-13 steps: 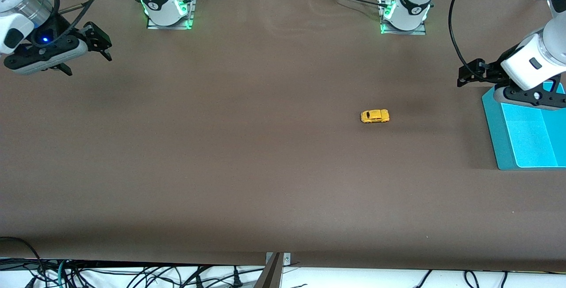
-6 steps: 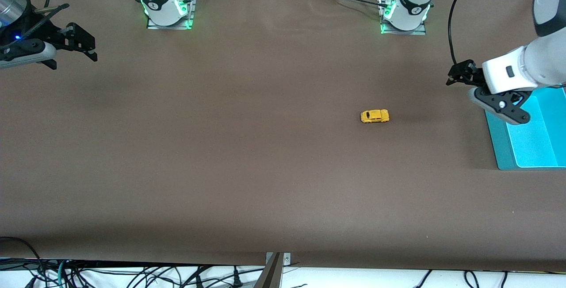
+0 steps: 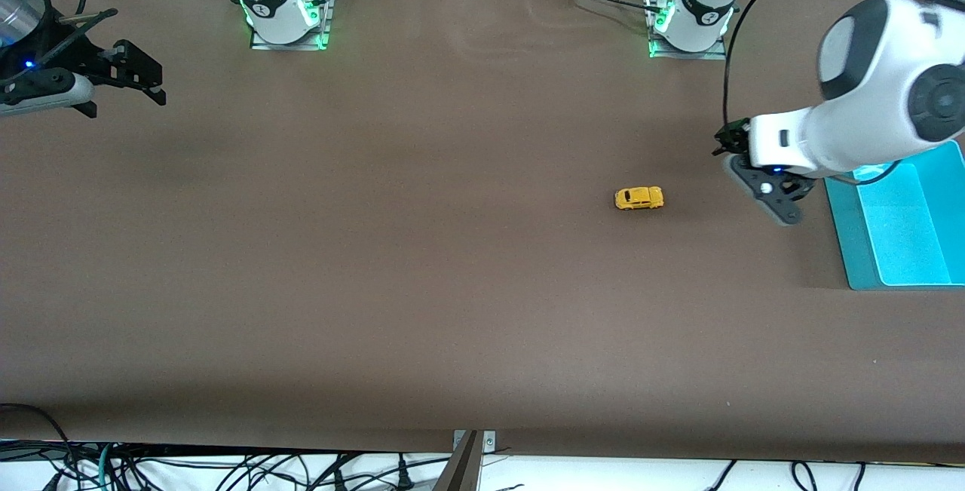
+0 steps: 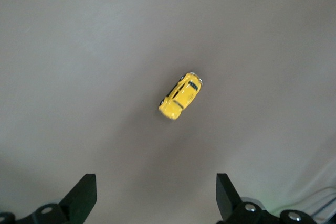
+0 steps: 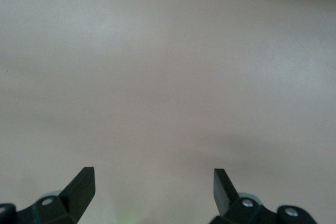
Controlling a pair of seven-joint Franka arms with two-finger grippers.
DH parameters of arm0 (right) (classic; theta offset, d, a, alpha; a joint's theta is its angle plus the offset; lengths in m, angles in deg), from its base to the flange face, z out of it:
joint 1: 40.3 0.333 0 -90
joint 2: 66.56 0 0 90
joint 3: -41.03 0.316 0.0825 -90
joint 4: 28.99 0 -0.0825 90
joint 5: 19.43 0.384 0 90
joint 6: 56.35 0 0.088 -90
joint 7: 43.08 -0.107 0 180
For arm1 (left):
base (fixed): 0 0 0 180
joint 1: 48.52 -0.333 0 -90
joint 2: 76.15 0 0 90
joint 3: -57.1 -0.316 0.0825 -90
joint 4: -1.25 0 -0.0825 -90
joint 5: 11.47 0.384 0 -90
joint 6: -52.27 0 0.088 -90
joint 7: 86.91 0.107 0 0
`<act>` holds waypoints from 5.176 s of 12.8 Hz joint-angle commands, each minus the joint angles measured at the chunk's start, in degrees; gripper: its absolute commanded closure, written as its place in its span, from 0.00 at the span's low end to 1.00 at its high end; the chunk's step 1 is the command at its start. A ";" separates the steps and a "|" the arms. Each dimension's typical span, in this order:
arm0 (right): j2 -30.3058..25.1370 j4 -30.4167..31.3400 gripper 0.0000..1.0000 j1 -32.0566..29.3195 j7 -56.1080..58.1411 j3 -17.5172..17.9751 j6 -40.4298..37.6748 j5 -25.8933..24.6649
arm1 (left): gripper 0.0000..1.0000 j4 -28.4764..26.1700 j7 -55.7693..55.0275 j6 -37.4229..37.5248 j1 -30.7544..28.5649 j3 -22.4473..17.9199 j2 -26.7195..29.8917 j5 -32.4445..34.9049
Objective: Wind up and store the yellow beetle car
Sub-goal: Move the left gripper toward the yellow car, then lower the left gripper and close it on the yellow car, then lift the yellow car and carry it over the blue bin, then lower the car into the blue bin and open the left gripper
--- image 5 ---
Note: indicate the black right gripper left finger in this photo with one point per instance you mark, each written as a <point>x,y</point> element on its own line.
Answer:
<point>78,190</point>

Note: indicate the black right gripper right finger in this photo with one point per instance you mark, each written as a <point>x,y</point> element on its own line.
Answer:
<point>223,192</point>

